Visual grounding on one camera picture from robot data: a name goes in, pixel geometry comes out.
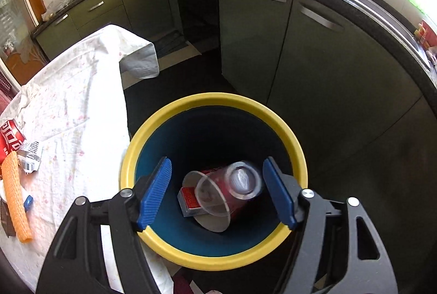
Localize red and yellow package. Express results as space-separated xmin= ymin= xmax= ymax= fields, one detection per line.
xmin=415 ymin=19 xmax=437 ymax=49

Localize red soda can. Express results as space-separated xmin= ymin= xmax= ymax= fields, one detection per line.
xmin=0 ymin=119 xmax=27 ymax=165

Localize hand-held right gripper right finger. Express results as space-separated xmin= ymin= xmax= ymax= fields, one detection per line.
xmin=262 ymin=156 xmax=400 ymax=294

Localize yellow rimmed blue waste bin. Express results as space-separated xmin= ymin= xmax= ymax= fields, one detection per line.
xmin=119 ymin=93 xmax=309 ymax=271

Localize striped floor mat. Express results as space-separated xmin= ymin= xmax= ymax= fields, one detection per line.
xmin=150 ymin=29 xmax=202 ymax=71

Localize red checked cloth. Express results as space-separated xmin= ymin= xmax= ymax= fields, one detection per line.
xmin=0 ymin=70 xmax=16 ymax=110

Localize steel kitchen sink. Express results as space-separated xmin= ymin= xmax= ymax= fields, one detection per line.
xmin=355 ymin=0 xmax=434 ymax=69

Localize glass door with wooden frame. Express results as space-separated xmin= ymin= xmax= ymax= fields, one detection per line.
xmin=0 ymin=0 xmax=45 ymax=86

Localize red cardboard box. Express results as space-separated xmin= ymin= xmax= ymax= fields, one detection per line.
xmin=178 ymin=169 xmax=246 ymax=219

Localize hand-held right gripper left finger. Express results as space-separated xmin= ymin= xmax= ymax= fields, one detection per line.
xmin=36 ymin=157 xmax=173 ymax=294

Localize clear plastic cup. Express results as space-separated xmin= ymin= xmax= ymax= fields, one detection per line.
xmin=195 ymin=160 xmax=264 ymax=217

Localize green kitchen cabinets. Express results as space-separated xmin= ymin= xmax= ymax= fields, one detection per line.
xmin=32 ymin=0 xmax=424 ymax=144

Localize clear plastic bag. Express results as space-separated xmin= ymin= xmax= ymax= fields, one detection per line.
xmin=42 ymin=0 xmax=74 ymax=22

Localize orange foam net sleeve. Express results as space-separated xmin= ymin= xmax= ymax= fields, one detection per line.
xmin=1 ymin=151 xmax=34 ymax=244

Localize dark brown wrapper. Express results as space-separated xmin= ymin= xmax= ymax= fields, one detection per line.
xmin=0 ymin=198 xmax=16 ymax=238

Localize crumpled silver foil wrapper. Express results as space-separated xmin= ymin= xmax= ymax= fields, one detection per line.
xmin=16 ymin=140 xmax=43 ymax=175

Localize white floral tablecloth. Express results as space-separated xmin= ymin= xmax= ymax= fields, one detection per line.
xmin=0 ymin=24 xmax=175 ymax=294

